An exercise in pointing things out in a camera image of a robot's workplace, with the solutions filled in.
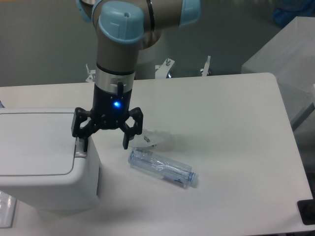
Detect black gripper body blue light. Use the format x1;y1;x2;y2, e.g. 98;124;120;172
90;86;132;130

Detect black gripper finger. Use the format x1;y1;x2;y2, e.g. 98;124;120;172
71;107;103;152
118;107;143;149

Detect white push-lid trash can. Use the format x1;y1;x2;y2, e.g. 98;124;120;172
0;108;101;210

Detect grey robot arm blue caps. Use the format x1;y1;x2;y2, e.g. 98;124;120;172
71;0;201;151

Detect crumpled white plastic wrapper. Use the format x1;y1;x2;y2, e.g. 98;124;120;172
129;129;170;148

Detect clear crushed plastic bottle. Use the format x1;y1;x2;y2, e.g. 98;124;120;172
128;147;199;188

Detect silver table clamp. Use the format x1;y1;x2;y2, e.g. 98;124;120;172
200;55;212;77

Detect white covered side box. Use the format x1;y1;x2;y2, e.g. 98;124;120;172
241;17;315;130

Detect black device at table edge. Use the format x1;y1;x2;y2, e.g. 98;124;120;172
297;199;315;225

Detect blue plastic bag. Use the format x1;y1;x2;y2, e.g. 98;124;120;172
273;0;315;28

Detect white mounting bracket frame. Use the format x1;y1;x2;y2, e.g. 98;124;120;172
85;58;175;83

